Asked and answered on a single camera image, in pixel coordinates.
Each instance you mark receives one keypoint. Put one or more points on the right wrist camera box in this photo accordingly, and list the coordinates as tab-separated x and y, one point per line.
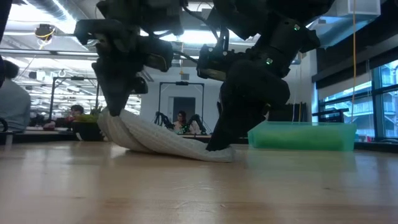
217	62

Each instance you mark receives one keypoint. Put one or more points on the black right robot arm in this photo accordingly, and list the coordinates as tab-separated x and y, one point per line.
248	15

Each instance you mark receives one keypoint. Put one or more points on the person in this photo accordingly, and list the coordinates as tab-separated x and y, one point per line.
182	117
77	110
14	105

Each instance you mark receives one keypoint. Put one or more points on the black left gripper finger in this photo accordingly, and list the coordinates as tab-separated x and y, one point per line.
115	87

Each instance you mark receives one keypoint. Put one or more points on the black crate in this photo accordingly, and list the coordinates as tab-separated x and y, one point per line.
329	116

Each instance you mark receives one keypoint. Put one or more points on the background black robot arm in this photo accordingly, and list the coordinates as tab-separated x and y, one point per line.
161	119
197	123

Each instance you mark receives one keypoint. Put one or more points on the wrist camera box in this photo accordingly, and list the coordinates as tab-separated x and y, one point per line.
158	56
217	62

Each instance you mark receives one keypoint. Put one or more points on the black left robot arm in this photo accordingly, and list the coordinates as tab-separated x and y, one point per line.
140	15

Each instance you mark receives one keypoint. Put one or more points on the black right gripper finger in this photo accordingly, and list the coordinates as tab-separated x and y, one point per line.
236	124

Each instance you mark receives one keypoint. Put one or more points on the grey waffle microfiber towel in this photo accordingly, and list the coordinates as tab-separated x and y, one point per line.
155	137

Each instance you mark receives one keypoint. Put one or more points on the background black rig frame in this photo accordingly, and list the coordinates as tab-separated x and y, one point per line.
53	96
182	83

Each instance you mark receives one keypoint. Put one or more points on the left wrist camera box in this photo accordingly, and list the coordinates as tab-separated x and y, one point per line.
158	56

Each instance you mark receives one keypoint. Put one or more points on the green translucent plastic basket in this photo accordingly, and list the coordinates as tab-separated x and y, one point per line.
349	137

